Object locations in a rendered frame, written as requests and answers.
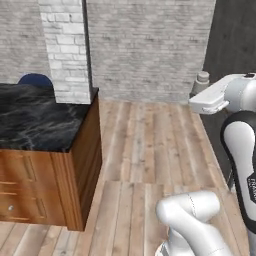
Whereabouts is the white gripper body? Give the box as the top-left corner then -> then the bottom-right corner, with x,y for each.
188,75 -> 235,116

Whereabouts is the blue stool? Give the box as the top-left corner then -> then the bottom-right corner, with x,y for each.
17,73 -> 55,90

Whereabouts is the wooden island cabinet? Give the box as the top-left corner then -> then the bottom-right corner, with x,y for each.
0,87 -> 103,232

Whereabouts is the wooden vertical cabinet handle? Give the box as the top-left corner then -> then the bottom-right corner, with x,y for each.
35,197 -> 47,219
23,154 -> 37,183

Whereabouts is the grey shaker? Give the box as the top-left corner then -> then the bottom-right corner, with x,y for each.
193,70 -> 211,97

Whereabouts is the dark tall cabinet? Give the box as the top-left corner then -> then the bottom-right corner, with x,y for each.
190,0 -> 256,188

